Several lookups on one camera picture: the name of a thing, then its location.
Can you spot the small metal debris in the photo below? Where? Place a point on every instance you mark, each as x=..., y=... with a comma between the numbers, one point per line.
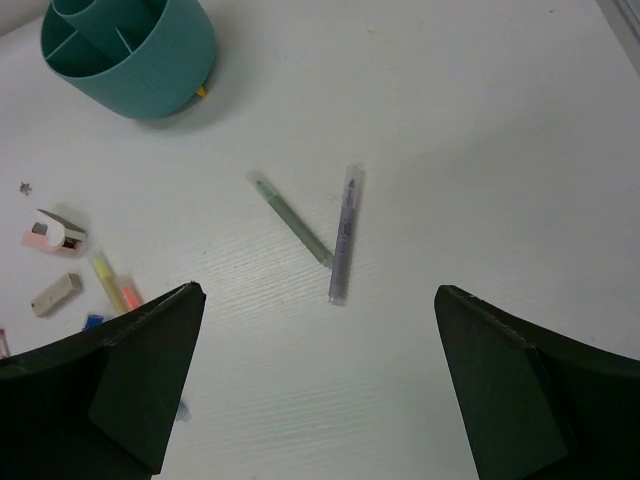
x=25, y=188

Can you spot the red gel pen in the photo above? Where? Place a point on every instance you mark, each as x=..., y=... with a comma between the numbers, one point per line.
x=4, y=349

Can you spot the yellow highlighter pen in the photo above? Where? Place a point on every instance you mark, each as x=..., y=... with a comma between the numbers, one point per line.
x=106, y=278

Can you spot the blue highlighter pen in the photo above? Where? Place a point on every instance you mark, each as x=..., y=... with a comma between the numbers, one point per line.
x=94, y=320

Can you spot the orange highlighter pen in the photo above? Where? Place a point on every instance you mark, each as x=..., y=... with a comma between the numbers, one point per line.
x=129, y=292

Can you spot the purple highlighter pen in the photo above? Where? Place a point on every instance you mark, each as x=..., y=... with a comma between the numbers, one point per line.
x=338, y=287

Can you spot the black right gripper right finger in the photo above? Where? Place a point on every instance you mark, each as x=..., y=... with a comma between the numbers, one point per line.
x=537, y=404

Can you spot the pink white mini stapler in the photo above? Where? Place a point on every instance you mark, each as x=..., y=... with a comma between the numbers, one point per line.
x=53, y=234

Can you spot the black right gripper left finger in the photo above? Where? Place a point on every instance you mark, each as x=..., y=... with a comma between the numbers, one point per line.
x=101, y=404

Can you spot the grey white eraser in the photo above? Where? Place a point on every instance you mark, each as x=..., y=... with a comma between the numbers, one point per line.
x=57, y=295

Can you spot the teal round desk organizer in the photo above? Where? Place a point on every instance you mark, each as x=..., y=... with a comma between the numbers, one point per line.
x=140, y=59

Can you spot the green highlighter pen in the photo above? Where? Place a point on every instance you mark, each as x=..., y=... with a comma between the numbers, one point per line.
x=289, y=216

